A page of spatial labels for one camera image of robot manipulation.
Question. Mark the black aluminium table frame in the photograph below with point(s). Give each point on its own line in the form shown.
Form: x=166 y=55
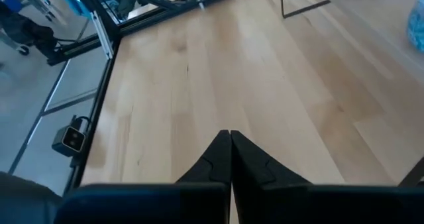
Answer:
x=145 y=20

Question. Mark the silver aluminium bracket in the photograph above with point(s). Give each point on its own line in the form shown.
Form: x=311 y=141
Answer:
x=102 y=35

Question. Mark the blue patterned round tin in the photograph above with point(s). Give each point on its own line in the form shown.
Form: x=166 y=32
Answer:
x=418 y=25

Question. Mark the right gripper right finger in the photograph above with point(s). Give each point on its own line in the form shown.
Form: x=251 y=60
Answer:
x=251 y=171

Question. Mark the black depth camera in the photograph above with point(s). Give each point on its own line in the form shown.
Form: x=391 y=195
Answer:
x=71 y=139

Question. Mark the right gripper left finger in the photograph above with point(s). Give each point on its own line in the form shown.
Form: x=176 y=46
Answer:
x=215 y=171

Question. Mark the black wheeled chair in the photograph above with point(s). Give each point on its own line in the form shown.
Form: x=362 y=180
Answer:
x=33 y=35

